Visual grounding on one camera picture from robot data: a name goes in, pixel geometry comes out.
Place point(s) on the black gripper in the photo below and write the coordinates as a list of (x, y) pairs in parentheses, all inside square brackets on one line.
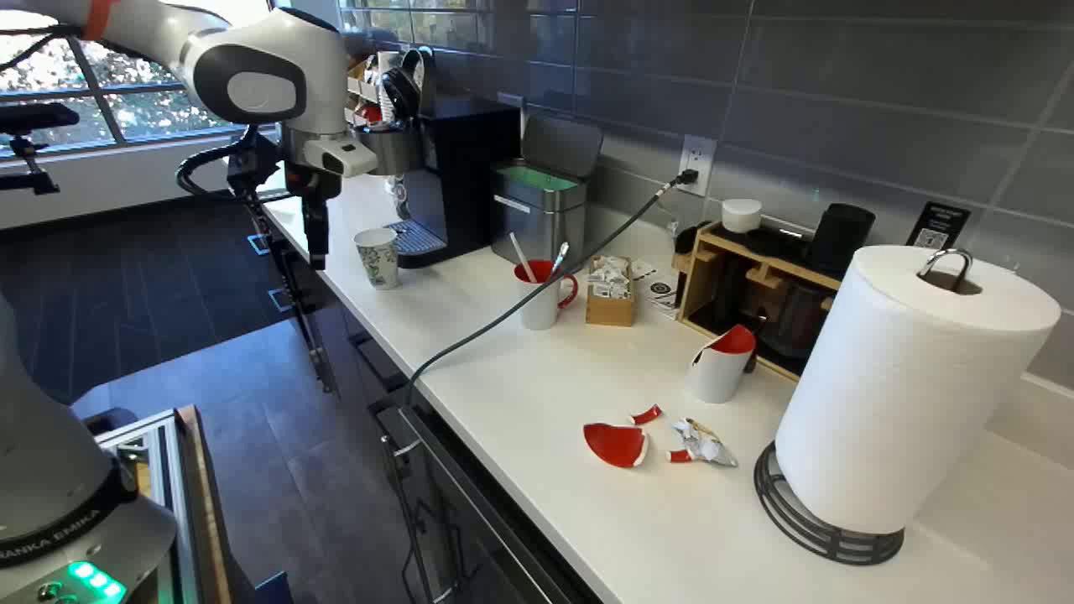
[(312, 186)]

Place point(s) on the patterned paper cup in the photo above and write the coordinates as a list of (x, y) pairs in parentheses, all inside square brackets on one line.
[(377, 260)]

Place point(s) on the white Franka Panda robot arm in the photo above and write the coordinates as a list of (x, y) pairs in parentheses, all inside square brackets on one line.
[(257, 68)]

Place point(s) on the white mug with red interior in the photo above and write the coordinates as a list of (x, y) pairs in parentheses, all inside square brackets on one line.
[(542, 303)]

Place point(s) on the large red mug shard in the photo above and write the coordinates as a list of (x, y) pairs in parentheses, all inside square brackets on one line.
[(614, 446)]

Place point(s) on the small red mug shard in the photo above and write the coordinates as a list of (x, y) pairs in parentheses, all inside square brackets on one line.
[(649, 416), (680, 457)]

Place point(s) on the broken white and red mug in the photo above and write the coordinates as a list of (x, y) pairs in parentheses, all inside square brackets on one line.
[(717, 375)]

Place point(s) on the small white cup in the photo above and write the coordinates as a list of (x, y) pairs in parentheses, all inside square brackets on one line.
[(738, 218)]

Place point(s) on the black tripod beside counter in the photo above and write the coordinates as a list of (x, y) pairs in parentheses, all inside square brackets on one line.
[(257, 171)]

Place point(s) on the dark wood counter cabinet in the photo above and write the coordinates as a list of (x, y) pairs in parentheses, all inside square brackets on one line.
[(337, 338)]

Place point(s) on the black Keurig coffee machine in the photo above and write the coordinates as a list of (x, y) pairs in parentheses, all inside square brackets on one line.
[(464, 171)]

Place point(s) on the white stirrer stick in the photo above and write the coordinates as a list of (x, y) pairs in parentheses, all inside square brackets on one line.
[(518, 257), (558, 260)]

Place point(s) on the large glass window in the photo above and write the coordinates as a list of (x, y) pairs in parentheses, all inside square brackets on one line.
[(146, 114)]

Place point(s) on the stainless steel box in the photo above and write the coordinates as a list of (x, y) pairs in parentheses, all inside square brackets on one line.
[(542, 214)]

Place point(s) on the small wooden sugar packet box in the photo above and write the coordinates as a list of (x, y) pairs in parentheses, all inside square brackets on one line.
[(612, 308)]

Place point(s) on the wooden countertop organizer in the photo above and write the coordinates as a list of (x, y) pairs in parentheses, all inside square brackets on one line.
[(717, 279)]

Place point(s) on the black box on organizer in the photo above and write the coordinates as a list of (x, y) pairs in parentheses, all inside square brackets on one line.
[(840, 235)]

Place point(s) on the white paper towel roll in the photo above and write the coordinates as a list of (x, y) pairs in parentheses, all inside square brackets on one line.
[(893, 390)]

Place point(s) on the small black framed sign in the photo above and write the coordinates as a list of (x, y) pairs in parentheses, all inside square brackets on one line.
[(938, 222)]

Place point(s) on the aluminium frame robot cart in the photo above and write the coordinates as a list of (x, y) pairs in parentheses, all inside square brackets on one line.
[(156, 447)]

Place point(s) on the black camera stand by window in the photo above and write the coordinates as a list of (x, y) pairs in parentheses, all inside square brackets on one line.
[(27, 119)]

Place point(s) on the white wall power outlet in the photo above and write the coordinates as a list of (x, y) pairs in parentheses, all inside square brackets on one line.
[(699, 155)]

